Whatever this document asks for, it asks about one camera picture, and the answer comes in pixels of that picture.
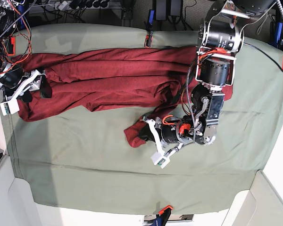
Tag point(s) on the white black gripper body image-right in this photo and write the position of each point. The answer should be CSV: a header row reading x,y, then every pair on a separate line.
x,y
155,134

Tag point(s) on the white black gripper body image-left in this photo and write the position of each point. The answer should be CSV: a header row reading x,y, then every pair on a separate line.
x,y
29,82

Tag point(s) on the red long-sleeve T-shirt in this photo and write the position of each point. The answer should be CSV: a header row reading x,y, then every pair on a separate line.
x,y
109,79

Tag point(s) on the orange black clamp left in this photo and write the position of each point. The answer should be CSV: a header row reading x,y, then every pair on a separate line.
x,y
11,50

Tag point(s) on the green table cloth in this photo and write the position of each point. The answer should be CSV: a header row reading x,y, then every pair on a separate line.
x,y
95,161

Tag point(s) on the orange black clamp top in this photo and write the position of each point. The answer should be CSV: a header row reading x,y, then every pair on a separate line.
x,y
148,40

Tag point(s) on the white power strip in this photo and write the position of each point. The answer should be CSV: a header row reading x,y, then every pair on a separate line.
x,y
61,6

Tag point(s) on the orange black clamp bottom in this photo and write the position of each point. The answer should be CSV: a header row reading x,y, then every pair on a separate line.
x,y
163,216

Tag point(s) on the white bin left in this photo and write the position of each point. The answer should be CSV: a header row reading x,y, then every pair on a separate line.
x,y
17,207

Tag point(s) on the white bin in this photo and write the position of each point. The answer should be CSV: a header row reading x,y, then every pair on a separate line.
x,y
17,207
261,205

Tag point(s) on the white bin right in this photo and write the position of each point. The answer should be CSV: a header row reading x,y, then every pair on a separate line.
x,y
261,205

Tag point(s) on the white camera box image-left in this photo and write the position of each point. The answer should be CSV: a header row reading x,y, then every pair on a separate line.
x,y
9,107

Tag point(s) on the white camera box image-right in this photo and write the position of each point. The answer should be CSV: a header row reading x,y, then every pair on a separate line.
x,y
160,160

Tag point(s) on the blue clamp handle left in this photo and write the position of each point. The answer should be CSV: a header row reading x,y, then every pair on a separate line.
x,y
21,6

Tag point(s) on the blue clamp handle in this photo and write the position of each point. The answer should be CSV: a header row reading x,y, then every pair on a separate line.
x,y
150,19
21,6
275,34

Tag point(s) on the blue clamp handle top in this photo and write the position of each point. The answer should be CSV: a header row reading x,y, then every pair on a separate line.
x,y
150,19

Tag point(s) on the metal table leg bracket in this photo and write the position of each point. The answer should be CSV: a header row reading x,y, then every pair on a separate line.
x,y
125,15

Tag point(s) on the blue clamp handle right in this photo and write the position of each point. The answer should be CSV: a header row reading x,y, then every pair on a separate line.
x,y
275,34

